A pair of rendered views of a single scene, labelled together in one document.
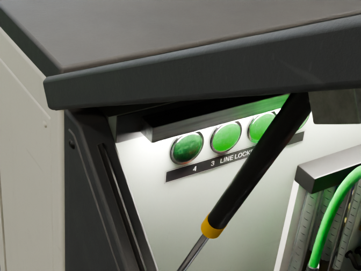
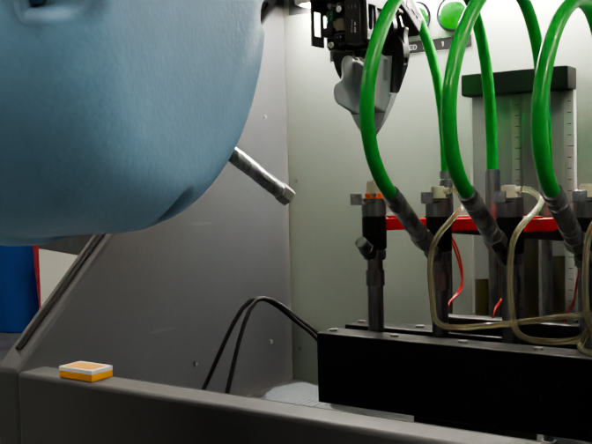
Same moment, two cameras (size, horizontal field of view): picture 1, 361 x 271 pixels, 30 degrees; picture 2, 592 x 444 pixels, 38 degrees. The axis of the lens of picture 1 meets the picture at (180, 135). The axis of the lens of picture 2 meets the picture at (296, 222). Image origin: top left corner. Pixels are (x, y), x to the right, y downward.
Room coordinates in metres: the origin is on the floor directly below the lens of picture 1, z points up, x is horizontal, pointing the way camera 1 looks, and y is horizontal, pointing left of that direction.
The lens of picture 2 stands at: (0.17, -1.23, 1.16)
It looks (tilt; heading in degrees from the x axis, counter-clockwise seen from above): 3 degrees down; 70
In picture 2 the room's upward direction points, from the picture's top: 1 degrees counter-clockwise
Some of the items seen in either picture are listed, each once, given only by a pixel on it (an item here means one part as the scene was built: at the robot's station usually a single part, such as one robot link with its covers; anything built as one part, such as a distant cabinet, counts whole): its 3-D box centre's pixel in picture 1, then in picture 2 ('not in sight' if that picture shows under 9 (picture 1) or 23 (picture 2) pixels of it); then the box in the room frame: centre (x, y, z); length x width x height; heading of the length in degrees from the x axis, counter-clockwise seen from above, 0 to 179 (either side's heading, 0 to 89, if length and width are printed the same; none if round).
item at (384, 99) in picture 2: not in sight; (373, 94); (0.58, -0.36, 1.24); 0.06 x 0.03 x 0.09; 36
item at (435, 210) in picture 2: not in sight; (435, 294); (0.63, -0.40, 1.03); 0.05 x 0.03 x 0.21; 36
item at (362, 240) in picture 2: not in sight; (371, 291); (0.58, -0.34, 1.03); 0.05 x 0.03 x 0.21; 36
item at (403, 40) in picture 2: not in sight; (387, 54); (0.60, -0.35, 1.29); 0.05 x 0.02 x 0.09; 126
